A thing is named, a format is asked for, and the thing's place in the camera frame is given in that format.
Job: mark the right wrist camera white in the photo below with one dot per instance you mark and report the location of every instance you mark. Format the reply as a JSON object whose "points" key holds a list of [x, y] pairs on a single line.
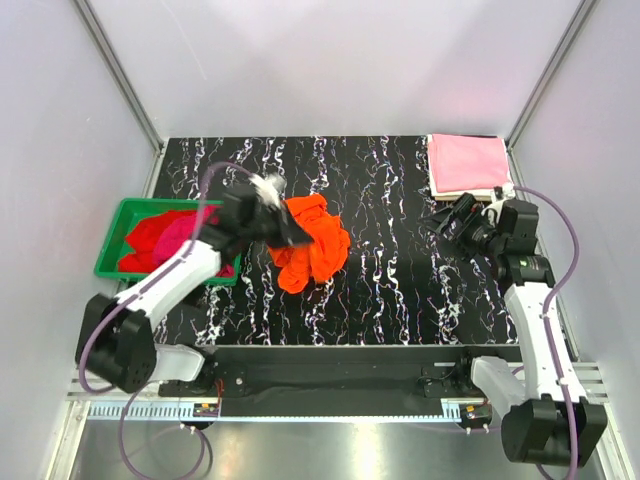
{"points": [[499, 196]]}

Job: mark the cream folded t shirt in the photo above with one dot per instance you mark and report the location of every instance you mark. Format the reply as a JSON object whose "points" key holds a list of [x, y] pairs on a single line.
{"points": [[450, 194]]}

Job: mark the green plastic bin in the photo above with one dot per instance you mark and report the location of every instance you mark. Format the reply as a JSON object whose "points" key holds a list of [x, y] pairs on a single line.
{"points": [[127, 215]]}

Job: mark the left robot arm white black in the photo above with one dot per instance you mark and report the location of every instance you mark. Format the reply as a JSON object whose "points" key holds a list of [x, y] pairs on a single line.
{"points": [[116, 347]]}

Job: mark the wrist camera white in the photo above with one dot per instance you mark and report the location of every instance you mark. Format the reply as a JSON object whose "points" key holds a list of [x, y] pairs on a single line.
{"points": [[499, 196], [269, 189]]}

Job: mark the aluminium frame rail front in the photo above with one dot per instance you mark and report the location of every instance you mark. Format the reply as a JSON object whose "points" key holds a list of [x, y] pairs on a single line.
{"points": [[150, 410]]}

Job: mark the black marble pattern mat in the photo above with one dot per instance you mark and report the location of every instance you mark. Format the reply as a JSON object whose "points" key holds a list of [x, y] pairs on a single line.
{"points": [[400, 285]]}

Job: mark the right aluminium corner post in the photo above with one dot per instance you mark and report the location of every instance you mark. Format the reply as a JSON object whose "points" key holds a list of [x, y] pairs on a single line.
{"points": [[577, 22]]}

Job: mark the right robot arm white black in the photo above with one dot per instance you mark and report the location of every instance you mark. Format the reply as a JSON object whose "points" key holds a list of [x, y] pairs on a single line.
{"points": [[546, 418]]}

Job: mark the orange t shirt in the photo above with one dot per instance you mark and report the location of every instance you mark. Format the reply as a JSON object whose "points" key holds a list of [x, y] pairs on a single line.
{"points": [[323, 257]]}

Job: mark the magenta t shirt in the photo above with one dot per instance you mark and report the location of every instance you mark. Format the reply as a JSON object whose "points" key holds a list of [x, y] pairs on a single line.
{"points": [[169, 231]]}

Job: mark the left aluminium corner post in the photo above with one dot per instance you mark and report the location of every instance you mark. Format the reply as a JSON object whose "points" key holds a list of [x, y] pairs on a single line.
{"points": [[109, 56]]}

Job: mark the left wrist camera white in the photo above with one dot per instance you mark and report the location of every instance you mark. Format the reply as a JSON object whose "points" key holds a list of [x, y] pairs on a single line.
{"points": [[269, 189]]}

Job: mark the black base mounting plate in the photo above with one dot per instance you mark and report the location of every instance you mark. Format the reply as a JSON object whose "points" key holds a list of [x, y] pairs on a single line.
{"points": [[403, 383]]}

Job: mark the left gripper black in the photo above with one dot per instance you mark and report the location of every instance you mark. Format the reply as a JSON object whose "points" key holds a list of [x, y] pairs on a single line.
{"points": [[288, 228]]}

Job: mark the aluminium corner post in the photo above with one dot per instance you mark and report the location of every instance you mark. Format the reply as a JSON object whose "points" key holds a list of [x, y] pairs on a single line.
{"points": [[109, 56], [577, 22]]}

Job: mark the red t shirt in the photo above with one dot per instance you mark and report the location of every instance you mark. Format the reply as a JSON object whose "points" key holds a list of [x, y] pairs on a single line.
{"points": [[138, 260]]}

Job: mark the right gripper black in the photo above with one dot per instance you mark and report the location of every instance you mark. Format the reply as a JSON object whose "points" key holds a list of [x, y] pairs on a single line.
{"points": [[467, 212]]}

